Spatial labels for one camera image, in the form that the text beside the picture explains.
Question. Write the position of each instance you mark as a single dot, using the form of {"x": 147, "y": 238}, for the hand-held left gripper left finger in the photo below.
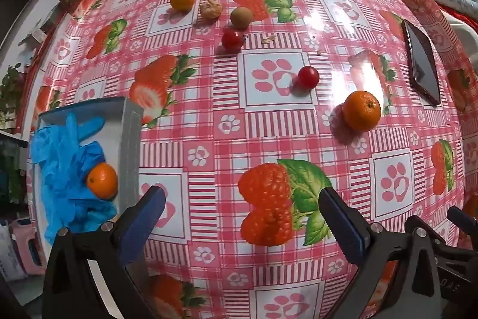
{"x": 149, "y": 208}

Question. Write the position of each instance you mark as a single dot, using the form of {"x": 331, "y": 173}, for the red cherry tomato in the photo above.
{"x": 308, "y": 77}
{"x": 233, "y": 40}

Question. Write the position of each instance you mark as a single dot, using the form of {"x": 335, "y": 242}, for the walnut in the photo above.
{"x": 211, "y": 9}

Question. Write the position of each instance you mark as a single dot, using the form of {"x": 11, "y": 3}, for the white plastic bag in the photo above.
{"x": 9, "y": 263}

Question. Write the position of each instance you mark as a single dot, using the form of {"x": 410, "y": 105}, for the white shallow cardboard tray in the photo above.
{"x": 112, "y": 128}

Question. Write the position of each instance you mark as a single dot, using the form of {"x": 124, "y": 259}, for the pink strawberry print tablecloth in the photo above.
{"x": 224, "y": 154}

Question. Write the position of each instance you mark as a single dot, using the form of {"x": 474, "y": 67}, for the pink plastic stool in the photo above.
{"x": 22, "y": 240}

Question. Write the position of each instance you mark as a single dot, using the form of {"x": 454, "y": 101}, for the black smartphone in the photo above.
{"x": 422, "y": 65}

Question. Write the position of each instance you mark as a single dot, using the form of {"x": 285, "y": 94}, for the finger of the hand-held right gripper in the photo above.
{"x": 455, "y": 250}
{"x": 463, "y": 220}

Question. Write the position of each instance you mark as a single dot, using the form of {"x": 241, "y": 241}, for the brown kiwi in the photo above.
{"x": 241, "y": 17}

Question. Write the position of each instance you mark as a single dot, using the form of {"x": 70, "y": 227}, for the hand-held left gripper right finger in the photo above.
{"x": 345, "y": 227}

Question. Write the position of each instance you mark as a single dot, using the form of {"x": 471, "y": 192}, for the green potted plant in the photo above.
{"x": 9, "y": 91}

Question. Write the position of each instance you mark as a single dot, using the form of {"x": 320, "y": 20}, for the blue nitrile gloves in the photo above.
{"x": 63, "y": 162}

